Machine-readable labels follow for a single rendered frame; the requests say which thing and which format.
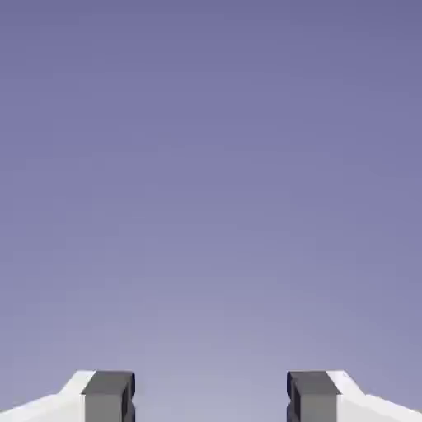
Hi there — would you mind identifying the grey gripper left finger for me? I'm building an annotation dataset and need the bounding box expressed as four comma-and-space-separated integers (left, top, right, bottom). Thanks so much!
0, 369, 137, 422

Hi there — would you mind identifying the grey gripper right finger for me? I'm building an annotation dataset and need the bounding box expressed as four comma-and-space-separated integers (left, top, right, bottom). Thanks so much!
285, 369, 422, 422

